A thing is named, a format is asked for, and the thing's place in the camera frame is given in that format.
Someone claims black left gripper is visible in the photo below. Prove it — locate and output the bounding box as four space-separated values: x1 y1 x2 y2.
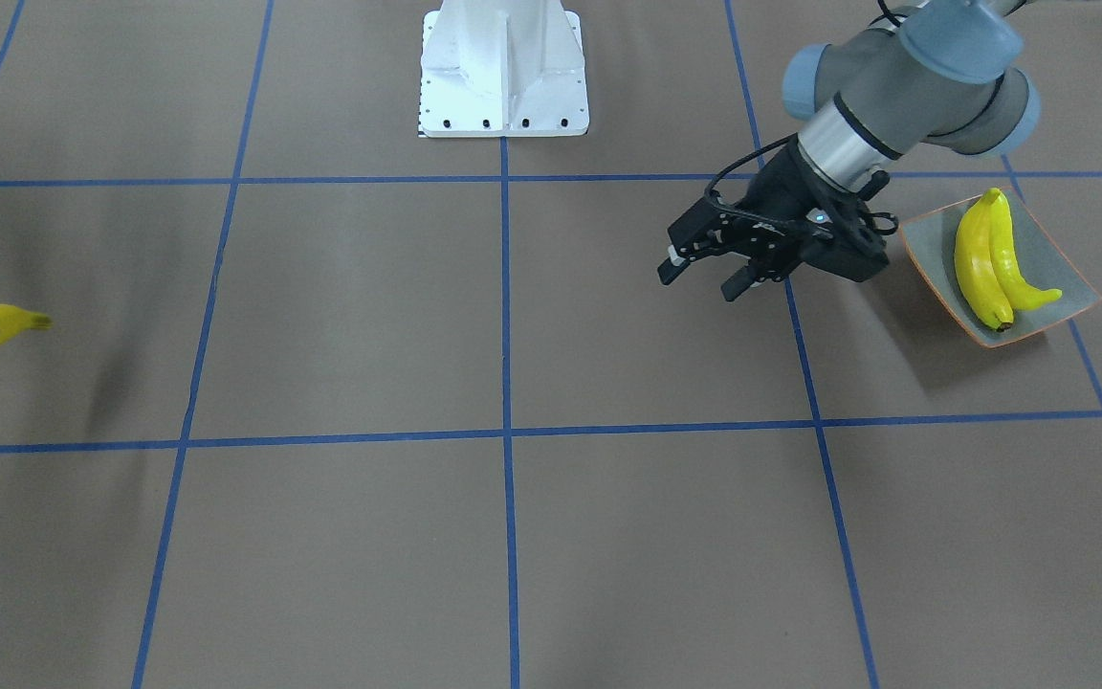
657 139 899 302

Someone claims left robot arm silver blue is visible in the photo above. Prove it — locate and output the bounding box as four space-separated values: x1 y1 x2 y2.
657 1 1041 301

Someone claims grey square plate orange rim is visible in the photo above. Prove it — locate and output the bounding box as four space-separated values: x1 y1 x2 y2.
901 189 1101 348

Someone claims brown paper table cover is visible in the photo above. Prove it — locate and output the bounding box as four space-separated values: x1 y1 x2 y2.
0 1 1102 688

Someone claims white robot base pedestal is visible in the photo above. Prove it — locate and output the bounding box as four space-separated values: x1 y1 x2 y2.
417 1 590 139

